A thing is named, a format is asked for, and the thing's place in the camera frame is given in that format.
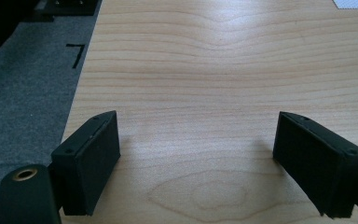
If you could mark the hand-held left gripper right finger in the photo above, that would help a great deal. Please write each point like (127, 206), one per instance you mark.
(317, 161)

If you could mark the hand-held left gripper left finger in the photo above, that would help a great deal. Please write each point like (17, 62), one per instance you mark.
(85, 165)

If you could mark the black stand base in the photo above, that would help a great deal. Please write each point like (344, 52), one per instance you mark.
(66, 6)

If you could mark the white mesh cloth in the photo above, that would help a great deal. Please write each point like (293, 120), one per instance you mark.
(355, 3)

